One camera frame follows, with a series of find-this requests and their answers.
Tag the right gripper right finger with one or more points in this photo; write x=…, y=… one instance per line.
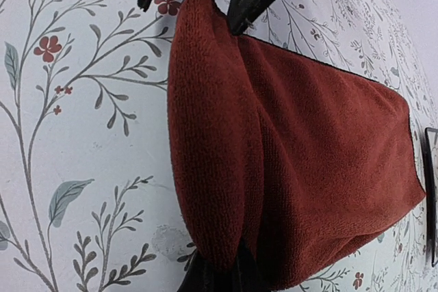
x=245, y=275

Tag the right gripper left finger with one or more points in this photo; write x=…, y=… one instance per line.
x=201, y=277

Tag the dark red towel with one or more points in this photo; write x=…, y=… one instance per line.
x=286, y=160

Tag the floral square trivet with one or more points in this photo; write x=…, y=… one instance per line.
x=430, y=173

